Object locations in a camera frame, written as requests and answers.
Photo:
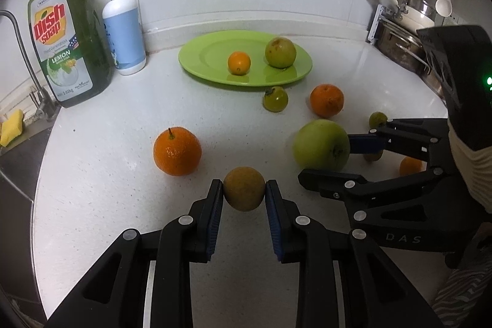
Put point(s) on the green plate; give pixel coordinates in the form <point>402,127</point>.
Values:
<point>203,55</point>

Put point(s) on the steel sink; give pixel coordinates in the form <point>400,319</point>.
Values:
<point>19,174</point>

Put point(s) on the round brown fruit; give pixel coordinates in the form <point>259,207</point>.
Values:
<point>244,189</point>

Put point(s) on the white pump bottle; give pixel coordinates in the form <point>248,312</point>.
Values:
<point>123,36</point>

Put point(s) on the large orange with stem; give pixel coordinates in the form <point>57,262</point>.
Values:
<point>177,153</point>

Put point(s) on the steel faucet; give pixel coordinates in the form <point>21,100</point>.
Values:
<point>38,97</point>

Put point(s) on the small steel pot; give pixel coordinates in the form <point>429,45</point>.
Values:
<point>432,82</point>

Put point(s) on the round orange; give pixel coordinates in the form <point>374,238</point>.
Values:
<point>326,100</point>

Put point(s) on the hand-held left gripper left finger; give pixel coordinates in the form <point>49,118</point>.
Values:
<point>213,222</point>

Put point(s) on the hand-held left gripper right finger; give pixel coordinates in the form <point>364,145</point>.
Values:
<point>273,224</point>

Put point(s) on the striped clothing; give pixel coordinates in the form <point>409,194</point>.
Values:
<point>461,297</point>

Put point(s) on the green-brown spotted apple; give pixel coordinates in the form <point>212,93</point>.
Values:
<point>280,52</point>

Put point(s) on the large steel pot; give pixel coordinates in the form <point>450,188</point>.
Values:
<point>399,47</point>

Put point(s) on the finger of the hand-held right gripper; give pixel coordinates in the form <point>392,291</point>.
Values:
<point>330,182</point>
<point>365,144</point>

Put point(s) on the small orange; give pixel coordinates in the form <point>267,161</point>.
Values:
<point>409,166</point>
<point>239,63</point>

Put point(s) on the yellow sponge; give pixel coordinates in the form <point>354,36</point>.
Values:
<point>10,127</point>

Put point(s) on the green tomato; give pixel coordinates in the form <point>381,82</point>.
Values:
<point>276,99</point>

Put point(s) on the wall outlet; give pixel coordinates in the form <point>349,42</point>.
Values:
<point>455,19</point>

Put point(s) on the green apple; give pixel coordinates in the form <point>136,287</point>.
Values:
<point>319,145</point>

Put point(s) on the green dish soap bottle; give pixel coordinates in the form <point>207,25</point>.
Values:
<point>69,43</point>

